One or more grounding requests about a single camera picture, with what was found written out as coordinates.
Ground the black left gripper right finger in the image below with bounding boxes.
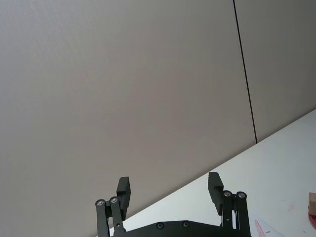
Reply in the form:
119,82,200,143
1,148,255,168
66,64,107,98
207,171,252,237

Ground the brown cardboard box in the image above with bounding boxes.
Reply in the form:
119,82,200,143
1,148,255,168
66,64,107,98
308,192,316,216

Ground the white paper with red print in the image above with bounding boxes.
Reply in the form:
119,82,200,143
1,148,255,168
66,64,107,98
249,216,316,237

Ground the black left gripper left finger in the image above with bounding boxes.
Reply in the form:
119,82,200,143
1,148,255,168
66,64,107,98
95,176,132,237

